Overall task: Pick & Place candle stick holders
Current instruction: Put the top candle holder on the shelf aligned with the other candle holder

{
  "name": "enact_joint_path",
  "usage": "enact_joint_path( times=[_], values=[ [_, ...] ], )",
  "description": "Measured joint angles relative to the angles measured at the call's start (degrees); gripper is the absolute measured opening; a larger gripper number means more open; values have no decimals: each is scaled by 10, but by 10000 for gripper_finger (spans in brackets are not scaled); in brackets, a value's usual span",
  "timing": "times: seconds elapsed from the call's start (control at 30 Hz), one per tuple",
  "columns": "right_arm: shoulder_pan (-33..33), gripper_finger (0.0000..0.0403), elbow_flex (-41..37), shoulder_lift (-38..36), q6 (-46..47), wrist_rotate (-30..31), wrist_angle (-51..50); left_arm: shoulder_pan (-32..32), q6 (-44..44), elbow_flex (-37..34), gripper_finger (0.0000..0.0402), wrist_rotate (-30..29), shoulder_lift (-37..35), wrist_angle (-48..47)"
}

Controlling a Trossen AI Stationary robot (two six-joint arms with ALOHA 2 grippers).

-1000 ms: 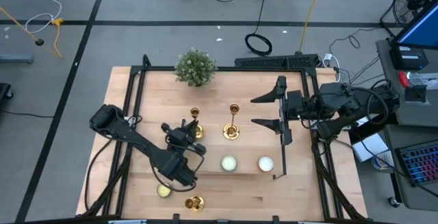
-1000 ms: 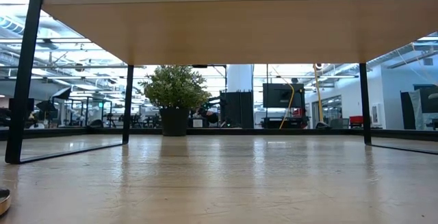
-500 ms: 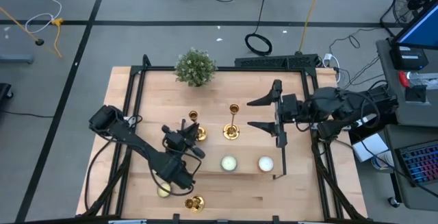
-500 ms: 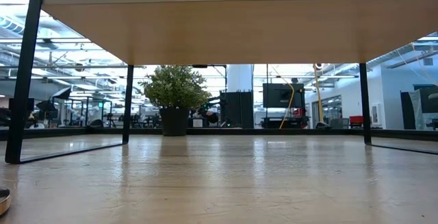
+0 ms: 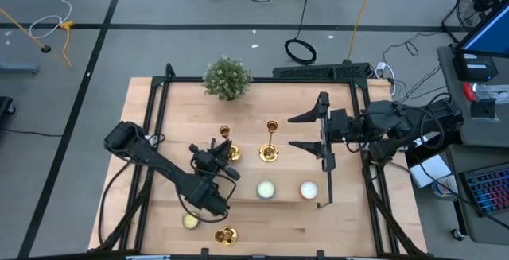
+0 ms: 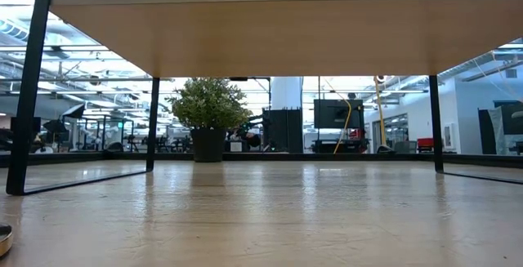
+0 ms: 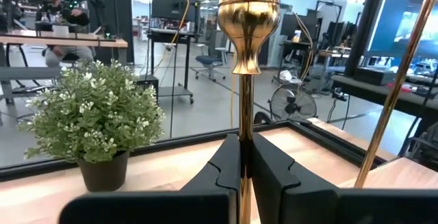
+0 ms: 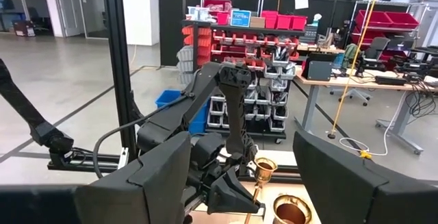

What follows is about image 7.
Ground computer monitor blue screen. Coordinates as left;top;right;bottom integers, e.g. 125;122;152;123
364;0;438;60

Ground grey desk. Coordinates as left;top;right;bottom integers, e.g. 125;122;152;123
331;74;438;119

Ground black partition screen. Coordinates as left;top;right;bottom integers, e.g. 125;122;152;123
83;0;135;64

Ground black monitor on cart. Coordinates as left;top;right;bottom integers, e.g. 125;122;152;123
146;0;201;105

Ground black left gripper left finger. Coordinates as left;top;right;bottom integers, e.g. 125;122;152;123
58;133;242;224

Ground black mini computer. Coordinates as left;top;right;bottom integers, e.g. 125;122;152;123
354;66;398;86

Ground wooden background table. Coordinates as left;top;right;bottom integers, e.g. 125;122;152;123
0;28;129;105

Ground red handled tool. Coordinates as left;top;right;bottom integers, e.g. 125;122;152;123
386;82;415;94

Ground black stand pole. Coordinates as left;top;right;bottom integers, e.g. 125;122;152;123
343;0;391;78

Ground black background monitor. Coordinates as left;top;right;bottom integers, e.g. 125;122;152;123
279;12;320;42

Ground black floor fan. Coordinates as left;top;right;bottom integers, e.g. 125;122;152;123
268;84;318;122

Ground short gold candlestick holder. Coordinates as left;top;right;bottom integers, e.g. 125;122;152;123
216;0;283;224

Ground artificial plant in black pot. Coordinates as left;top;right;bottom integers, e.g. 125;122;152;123
16;58;168;193

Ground tall gold candlestick holder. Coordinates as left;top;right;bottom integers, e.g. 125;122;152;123
354;0;438;189

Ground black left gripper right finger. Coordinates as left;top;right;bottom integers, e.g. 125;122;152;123
250;133;438;224

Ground blue office chair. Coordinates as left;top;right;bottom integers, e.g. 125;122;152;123
194;28;229;83

